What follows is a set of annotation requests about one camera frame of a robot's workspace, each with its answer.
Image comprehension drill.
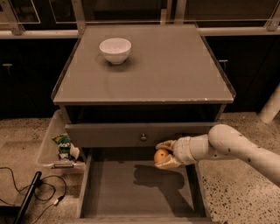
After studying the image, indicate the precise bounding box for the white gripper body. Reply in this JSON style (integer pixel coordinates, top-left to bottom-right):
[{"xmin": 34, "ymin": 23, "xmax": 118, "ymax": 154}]
[{"xmin": 173, "ymin": 136, "xmax": 196, "ymax": 165}]

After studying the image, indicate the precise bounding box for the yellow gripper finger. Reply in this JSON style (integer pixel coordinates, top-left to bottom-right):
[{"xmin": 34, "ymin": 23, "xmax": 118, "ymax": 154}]
[
  {"xmin": 155, "ymin": 155, "xmax": 181, "ymax": 170},
  {"xmin": 156, "ymin": 140, "xmax": 176, "ymax": 151}
]

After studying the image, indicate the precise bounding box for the orange fruit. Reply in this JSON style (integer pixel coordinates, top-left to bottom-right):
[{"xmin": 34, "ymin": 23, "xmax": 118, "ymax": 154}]
[{"xmin": 154, "ymin": 150, "xmax": 170, "ymax": 163}]

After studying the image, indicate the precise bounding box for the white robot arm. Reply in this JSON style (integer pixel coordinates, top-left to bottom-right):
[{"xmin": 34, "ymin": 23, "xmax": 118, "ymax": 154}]
[{"xmin": 154, "ymin": 124, "xmax": 280, "ymax": 186}]

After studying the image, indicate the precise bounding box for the round brass drawer knob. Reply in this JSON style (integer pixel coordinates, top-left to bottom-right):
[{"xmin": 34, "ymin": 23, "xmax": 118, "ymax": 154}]
[{"xmin": 140, "ymin": 133, "xmax": 147, "ymax": 142}]

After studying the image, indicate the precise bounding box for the grey open middle drawer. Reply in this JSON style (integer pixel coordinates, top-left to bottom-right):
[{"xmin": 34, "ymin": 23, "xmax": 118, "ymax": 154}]
[{"xmin": 78, "ymin": 148, "xmax": 213, "ymax": 224}]

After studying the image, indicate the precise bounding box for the grey closed top drawer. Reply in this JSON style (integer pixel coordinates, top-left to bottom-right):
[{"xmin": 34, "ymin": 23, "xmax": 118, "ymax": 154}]
[{"xmin": 65, "ymin": 122, "xmax": 215, "ymax": 148}]

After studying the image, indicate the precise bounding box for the grey drawer cabinet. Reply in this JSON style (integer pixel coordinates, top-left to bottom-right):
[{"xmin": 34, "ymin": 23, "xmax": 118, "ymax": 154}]
[{"xmin": 51, "ymin": 24, "xmax": 236, "ymax": 224}]

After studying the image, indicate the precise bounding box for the white pipe leg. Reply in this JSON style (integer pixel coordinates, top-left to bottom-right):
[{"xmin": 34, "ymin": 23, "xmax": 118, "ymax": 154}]
[{"xmin": 258, "ymin": 84, "xmax": 280, "ymax": 123}]

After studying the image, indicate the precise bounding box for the green snack bag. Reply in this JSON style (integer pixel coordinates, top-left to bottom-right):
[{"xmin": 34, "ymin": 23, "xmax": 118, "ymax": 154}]
[{"xmin": 52, "ymin": 133, "xmax": 71, "ymax": 160}]

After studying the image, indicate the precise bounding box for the white ceramic bowl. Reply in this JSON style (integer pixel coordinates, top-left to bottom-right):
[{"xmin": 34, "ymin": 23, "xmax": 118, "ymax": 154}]
[{"xmin": 99, "ymin": 38, "xmax": 132, "ymax": 65}]

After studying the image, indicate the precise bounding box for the clear plastic storage bin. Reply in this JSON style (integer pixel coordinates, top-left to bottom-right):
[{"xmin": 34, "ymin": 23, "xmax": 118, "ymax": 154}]
[{"xmin": 38, "ymin": 110, "xmax": 85, "ymax": 174}]

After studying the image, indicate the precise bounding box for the black flat bar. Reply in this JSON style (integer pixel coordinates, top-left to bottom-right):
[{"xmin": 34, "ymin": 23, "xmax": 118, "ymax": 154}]
[{"xmin": 13, "ymin": 171, "xmax": 42, "ymax": 224}]

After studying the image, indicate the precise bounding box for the black cable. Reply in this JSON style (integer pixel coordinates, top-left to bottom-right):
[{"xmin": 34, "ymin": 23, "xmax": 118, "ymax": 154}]
[{"xmin": 0, "ymin": 166, "xmax": 67, "ymax": 224}]

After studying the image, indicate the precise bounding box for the metal railing frame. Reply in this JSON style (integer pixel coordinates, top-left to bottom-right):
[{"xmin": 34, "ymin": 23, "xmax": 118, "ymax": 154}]
[{"xmin": 0, "ymin": 0, "xmax": 280, "ymax": 39}]

